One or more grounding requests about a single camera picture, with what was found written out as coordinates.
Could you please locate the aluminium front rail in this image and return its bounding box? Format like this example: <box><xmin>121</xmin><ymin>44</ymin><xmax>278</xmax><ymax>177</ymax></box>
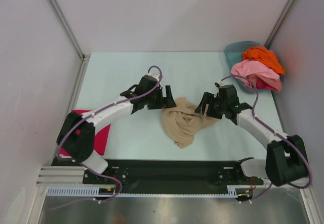
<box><xmin>35</xmin><ymin>166</ymin><xmax>312</xmax><ymax>189</ymax></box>

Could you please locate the left aluminium frame post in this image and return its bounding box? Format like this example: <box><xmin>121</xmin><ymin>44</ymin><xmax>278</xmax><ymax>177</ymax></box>
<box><xmin>36</xmin><ymin>0</ymin><xmax>86</xmax><ymax>60</ymax></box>

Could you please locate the pink t shirt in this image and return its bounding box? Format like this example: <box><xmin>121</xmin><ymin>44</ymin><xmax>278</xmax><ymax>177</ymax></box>
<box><xmin>231</xmin><ymin>59</ymin><xmax>282</xmax><ymax>93</ymax></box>

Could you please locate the folded magenta t shirt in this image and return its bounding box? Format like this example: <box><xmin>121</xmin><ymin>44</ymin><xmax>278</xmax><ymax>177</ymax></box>
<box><xmin>60</xmin><ymin>109</ymin><xmax>110</xmax><ymax>158</ymax></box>

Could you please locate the aluminium frame post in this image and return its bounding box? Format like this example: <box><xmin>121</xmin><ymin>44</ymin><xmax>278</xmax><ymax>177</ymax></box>
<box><xmin>36</xmin><ymin>0</ymin><xmax>86</xmax><ymax>60</ymax></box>
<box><xmin>264</xmin><ymin>0</ymin><xmax>296</xmax><ymax>48</ymax></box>

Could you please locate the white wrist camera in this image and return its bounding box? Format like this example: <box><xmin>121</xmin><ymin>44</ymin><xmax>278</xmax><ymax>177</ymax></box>
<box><xmin>214</xmin><ymin>81</ymin><xmax>224</xmax><ymax>88</ymax></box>
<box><xmin>148</xmin><ymin>73</ymin><xmax>163</xmax><ymax>82</ymax></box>

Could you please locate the white slotted cable duct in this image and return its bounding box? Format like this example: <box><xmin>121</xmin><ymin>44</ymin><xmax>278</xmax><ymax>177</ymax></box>
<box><xmin>47</xmin><ymin>186</ymin><xmax>251</xmax><ymax>198</ymax></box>

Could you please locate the right aluminium frame post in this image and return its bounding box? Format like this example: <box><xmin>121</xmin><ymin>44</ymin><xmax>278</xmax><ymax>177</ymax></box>
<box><xmin>264</xmin><ymin>0</ymin><xmax>296</xmax><ymax>48</ymax></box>

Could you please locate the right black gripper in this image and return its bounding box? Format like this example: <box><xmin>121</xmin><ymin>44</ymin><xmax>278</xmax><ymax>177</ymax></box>
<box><xmin>194</xmin><ymin>92</ymin><xmax>227</xmax><ymax>120</ymax></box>

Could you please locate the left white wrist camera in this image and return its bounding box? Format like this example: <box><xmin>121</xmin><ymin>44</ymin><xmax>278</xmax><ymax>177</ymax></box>
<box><xmin>148</xmin><ymin>73</ymin><xmax>163</xmax><ymax>82</ymax></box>

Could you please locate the magenta t shirt in basket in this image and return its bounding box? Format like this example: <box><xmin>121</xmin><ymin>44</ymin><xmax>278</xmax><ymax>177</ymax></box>
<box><xmin>256</xmin><ymin>78</ymin><xmax>268</xmax><ymax>90</ymax></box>

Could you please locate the orange t shirt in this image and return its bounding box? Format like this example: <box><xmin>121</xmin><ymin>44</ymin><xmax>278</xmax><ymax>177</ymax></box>
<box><xmin>242</xmin><ymin>46</ymin><xmax>286</xmax><ymax>76</ymax></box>

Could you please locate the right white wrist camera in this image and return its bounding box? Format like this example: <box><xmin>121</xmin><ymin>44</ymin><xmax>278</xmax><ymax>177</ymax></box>
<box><xmin>214</xmin><ymin>81</ymin><xmax>224</xmax><ymax>88</ymax></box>

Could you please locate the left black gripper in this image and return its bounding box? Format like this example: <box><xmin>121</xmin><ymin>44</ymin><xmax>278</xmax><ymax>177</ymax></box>
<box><xmin>144</xmin><ymin>86</ymin><xmax>176</xmax><ymax>110</ymax></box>

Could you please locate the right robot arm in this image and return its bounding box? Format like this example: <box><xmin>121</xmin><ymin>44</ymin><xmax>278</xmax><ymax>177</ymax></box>
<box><xmin>195</xmin><ymin>85</ymin><xmax>312</xmax><ymax>188</ymax></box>

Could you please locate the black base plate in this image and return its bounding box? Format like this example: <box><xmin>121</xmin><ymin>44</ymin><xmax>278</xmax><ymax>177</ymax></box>
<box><xmin>50</xmin><ymin>158</ymin><xmax>264</xmax><ymax>195</ymax></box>

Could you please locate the teal plastic basket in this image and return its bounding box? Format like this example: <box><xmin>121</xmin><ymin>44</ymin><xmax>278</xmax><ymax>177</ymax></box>
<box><xmin>224</xmin><ymin>41</ymin><xmax>284</xmax><ymax>92</ymax></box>

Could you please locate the beige t shirt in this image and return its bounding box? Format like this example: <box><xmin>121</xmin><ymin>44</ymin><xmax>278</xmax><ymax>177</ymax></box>
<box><xmin>161</xmin><ymin>97</ymin><xmax>219</xmax><ymax>148</ymax></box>

